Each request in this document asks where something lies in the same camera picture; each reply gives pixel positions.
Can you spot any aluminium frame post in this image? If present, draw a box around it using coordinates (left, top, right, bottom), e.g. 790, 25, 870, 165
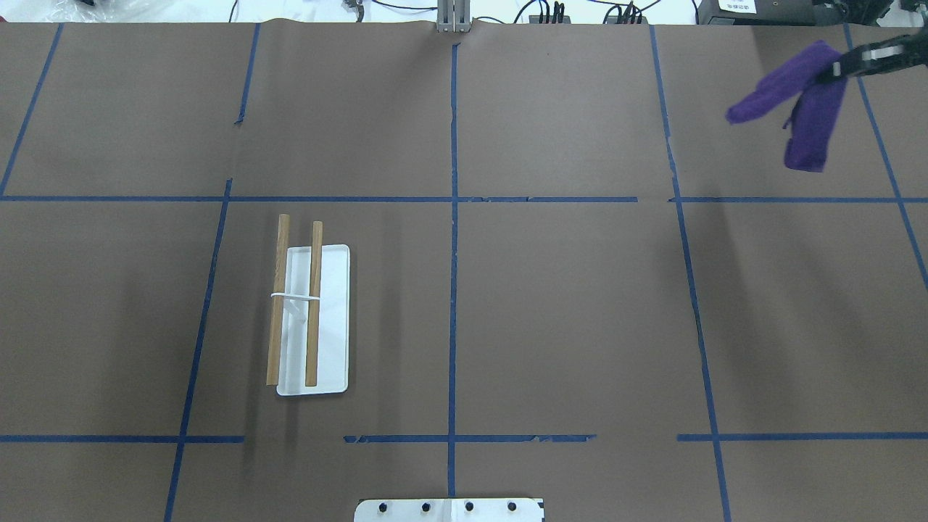
436, 0, 473, 33

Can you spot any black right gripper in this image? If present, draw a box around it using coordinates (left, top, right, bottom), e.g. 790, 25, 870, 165
831, 33, 927, 79

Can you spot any purple towel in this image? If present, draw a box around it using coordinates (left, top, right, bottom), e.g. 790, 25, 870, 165
725, 40, 848, 174

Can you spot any white wooden towel rack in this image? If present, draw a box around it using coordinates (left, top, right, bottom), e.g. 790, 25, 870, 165
265, 214, 351, 399

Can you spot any white camera mast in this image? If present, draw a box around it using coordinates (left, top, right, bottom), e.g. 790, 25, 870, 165
352, 497, 546, 521

